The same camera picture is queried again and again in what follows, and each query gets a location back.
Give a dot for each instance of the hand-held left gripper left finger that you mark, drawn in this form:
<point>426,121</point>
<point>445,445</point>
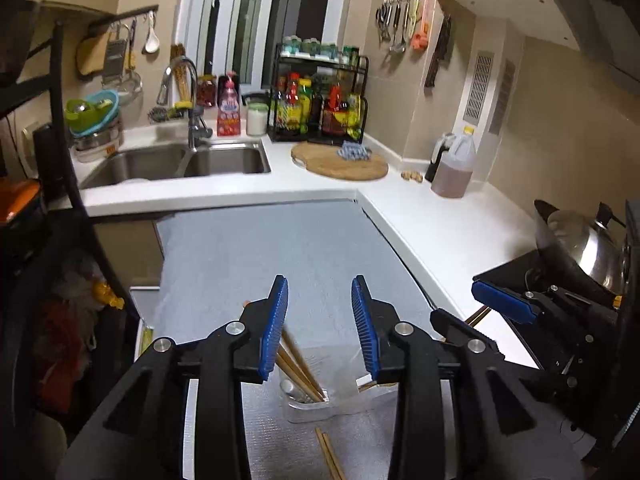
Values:
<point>275,330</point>

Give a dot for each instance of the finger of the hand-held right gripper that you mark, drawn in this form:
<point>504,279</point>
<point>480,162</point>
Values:
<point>455,325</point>
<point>505,302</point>

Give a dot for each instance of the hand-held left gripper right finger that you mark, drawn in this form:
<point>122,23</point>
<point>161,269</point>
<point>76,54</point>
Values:
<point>362,330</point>

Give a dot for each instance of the clear plastic utensil holder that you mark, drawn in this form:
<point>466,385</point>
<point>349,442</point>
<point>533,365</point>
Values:
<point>340,400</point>

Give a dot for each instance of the black glass stove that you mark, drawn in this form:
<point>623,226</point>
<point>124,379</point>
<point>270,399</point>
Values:
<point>505,272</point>

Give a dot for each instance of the black wok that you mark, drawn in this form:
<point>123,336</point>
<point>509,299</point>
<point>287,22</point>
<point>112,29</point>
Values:
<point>560,260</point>

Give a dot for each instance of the grey textured cloth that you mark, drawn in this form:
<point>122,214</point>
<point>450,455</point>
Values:
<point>280,240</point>

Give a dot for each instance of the stainless steel wok lid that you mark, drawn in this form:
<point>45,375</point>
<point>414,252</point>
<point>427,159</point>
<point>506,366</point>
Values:
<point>585,245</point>

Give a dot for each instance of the cooking oil jug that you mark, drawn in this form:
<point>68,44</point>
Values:
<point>452,175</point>

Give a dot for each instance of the ginger root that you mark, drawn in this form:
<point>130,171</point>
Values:
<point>411,175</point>

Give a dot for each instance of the round wooden cutting board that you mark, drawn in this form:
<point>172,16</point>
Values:
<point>325,167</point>

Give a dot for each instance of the blue knitted dishcloth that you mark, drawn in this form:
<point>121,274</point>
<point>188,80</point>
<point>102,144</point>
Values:
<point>354,151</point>

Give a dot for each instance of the stainless steel double sink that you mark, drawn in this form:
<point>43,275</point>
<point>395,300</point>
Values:
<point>175,165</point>

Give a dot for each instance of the narrow grey vent grille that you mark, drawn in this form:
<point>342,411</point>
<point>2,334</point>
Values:
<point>501,97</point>

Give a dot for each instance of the white jar green lid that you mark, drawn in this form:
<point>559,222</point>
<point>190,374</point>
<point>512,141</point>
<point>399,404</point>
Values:
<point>256,120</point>

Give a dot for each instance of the wide white vent grille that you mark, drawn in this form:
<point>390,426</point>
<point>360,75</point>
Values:
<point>478,87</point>

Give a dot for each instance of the red cloth bag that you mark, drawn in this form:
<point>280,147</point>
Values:
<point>57,355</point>

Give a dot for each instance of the red dish soap bottle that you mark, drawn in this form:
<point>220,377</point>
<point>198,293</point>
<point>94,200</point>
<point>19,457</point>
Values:
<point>228,115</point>

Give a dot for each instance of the chrome kitchen faucet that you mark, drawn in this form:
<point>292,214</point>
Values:
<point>192,125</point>

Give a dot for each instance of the row of sauce bottles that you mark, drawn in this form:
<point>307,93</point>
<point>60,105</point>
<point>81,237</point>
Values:
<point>330,110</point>

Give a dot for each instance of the black metal rack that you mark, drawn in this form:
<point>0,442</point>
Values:
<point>55,240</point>

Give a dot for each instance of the yellow green sink caddy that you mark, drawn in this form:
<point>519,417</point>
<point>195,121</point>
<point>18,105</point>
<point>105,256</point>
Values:
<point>182,105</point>

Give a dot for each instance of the steel wool scrubber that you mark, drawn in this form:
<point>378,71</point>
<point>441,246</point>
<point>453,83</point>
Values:
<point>160,114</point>

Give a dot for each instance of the red chili jar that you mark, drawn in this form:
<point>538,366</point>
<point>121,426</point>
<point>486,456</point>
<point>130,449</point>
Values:
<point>206,92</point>

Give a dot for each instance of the black cleaver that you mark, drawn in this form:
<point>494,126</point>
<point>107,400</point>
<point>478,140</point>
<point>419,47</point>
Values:
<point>437,60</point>

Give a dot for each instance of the stainless steel pot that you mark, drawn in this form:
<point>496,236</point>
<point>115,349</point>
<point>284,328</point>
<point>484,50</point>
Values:
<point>97,145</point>

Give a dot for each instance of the bundle of upright chopsticks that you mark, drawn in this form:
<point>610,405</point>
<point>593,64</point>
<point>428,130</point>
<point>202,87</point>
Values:
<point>181,75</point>

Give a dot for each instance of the blue plastic basin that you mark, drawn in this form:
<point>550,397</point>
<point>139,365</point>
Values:
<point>107,110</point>

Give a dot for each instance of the hanging orange tool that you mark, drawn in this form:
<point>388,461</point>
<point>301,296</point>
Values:
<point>421,35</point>

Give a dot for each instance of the metal mesh strainer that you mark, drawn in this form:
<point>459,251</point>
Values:
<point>131,87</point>

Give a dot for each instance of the black cylindrical container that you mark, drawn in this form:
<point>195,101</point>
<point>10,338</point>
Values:
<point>48,160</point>

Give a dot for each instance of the row of spice jars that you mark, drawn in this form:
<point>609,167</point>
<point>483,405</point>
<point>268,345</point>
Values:
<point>320,49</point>

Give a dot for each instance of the hanging metal ladle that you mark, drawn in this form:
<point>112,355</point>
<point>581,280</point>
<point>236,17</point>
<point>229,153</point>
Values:
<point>397,35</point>

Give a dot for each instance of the orange black appliance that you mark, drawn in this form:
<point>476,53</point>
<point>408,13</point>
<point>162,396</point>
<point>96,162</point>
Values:
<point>17,200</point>

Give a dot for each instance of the green plastic colander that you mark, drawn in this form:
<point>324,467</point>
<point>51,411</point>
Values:
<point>80,115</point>

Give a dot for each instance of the hanging green peeler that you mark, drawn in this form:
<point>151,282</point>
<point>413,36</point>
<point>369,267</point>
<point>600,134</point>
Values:
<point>410,17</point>

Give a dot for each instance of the range hood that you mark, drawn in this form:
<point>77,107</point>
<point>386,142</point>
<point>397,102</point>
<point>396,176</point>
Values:
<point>575,5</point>

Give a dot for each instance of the hanging black metal scissors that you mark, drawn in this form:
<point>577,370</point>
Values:
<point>383,20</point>

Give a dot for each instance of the kitchen window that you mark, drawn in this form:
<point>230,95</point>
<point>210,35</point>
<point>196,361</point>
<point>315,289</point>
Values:
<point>260,20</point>

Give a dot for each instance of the white plastic spoon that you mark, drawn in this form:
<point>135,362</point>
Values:
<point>151,42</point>

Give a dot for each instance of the metal grater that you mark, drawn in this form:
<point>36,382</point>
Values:
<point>114,57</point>

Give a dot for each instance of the hanging wooden board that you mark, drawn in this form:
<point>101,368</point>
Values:
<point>90,57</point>

